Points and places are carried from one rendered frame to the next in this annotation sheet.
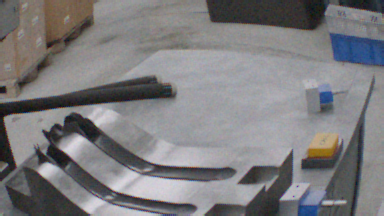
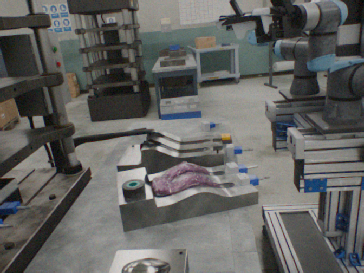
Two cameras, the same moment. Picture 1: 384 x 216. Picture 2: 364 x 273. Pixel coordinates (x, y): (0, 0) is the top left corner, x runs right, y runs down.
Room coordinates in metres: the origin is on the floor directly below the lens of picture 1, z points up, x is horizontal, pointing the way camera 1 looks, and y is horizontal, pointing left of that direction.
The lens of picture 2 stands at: (-0.46, 0.75, 1.46)
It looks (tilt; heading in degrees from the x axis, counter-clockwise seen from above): 21 degrees down; 334
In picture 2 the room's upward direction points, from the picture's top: 6 degrees counter-clockwise
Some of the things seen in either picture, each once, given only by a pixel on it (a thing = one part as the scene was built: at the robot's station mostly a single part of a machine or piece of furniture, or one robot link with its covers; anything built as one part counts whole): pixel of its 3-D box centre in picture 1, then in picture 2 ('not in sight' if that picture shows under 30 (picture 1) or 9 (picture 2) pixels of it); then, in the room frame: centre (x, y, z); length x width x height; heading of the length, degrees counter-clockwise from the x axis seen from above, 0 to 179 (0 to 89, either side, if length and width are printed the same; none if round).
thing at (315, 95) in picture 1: (327, 93); (212, 124); (1.18, -0.29, 0.83); 0.13 x 0.05 x 0.05; 86
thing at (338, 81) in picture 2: not in sight; (348, 77); (0.32, -0.36, 1.20); 0.13 x 0.12 x 0.14; 174
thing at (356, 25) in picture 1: (357, 22); (180, 104); (3.74, -1.37, 0.28); 0.61 x 0.41 x 0.15; 62
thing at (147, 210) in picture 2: not in sight; (184, 187); (0.53, 0.27, 0.86); 0.50 x 0.26 x 0.11; 74
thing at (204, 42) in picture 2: not in sight; (205, 44); (5.84, -3.21, 0.94); 0.41 x 0.33 x 0.29; 69
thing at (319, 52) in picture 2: not in sight; (317, 51); (0.24, -0.09, 1.34); 0.11 x 0.08 x 0.11; 174
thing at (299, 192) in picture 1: (317, 204); (239, 149); (0.74, -0.17, 0.83); 0.13 x 0.05 x 0.05; 55
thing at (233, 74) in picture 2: not in sight; (213, 64); (5.75, -3.35, 0.47); 1.10 x 0.52 x 0.94; 69
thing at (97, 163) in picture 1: (109, 184); (171, 150); (0.88, 0.14, 0.87); 0.50 x 0.26 x 0.14; 57
